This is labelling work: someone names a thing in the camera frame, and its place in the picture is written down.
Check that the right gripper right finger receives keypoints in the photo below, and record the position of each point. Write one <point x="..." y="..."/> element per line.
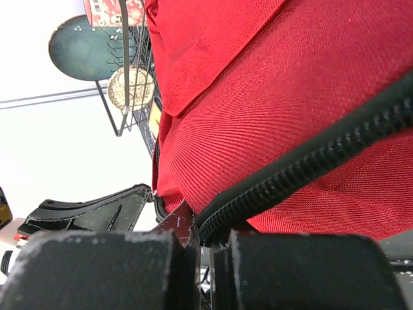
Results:
<point x="302" y="271"/>

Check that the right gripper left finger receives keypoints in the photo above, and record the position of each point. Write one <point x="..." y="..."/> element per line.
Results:
<point x="158" y="269"/>

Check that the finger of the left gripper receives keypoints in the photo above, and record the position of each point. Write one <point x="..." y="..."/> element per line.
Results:
<point x="116" y="212"/>

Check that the red student backpack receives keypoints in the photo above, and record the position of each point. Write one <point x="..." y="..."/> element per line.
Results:
<point x="244" y="82"/>

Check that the beige patterned plate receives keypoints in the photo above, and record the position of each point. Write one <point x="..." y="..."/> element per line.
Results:
<point x="141" y="88"/>

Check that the teal round plate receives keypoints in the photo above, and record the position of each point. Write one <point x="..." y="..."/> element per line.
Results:
<point x="86" y="53"/>

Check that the pink patterned mug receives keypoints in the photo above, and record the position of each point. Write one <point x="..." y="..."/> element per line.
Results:
<point x="107" y="13"/>

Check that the dark wire dish rack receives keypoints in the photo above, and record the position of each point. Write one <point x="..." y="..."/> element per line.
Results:
<point x="137" y="52"/>

